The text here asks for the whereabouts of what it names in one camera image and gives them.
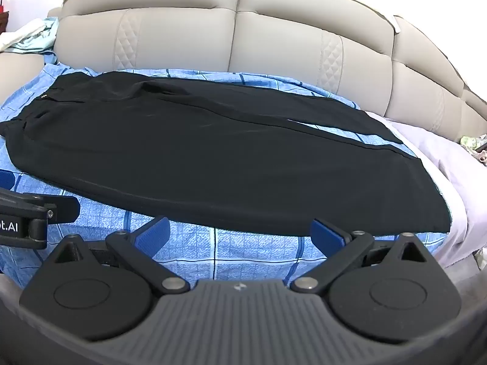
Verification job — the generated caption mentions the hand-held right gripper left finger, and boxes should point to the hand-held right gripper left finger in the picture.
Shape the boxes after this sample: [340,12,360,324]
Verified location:
[49,216,191,296]

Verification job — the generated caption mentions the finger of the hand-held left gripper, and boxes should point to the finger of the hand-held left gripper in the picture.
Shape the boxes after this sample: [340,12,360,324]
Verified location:
[0,169,16,192]
[0,188,81,224]

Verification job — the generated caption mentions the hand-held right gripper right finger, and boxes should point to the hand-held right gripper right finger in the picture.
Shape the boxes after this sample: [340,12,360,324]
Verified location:
[291,218,433,294]

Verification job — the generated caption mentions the black pants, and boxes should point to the black pants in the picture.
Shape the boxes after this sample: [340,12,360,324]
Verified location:
[0,71,453,234]

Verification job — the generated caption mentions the blue plaid blanket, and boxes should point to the blue plaid blanket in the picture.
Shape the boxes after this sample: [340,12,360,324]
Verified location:
[0,51,453,283]

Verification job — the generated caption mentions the lavender bed sheet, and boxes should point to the lavender bed sheet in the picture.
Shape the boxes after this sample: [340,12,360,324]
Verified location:
[365,110,487,271]

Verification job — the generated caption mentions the light blue cloth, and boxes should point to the light blue cloth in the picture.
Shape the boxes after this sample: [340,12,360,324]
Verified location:
[9,17,60,54]

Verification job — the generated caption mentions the white cloth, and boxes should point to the white cloth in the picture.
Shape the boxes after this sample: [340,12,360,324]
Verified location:
[0,19,47,52]

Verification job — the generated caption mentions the floral patterned cloth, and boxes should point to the floral patterned cloth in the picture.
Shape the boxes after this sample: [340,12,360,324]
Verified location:
[460,134,487,165]

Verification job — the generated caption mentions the beige padded headboard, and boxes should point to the beige padded headboard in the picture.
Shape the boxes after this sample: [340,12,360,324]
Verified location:
[0,0,487,141]

